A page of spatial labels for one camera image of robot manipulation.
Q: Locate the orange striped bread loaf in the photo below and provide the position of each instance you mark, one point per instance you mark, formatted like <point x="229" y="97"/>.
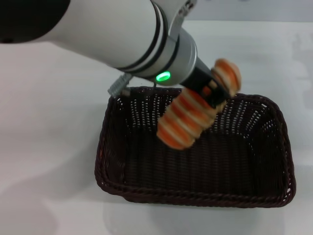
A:
<point x="183" y="122"/>

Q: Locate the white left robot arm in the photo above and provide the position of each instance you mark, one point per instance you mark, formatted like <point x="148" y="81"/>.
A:
<point x="110" y="31"/>

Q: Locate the dark brown woven basket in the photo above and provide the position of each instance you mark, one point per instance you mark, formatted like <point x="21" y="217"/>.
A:
<point x="195" y="171"/>

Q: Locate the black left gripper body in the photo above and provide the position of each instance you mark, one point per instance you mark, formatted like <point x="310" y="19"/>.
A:
<point x="199" y="76"/>

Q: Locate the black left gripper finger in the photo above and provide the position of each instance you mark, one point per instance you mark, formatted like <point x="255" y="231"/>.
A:
<point x="221" y="94"/>

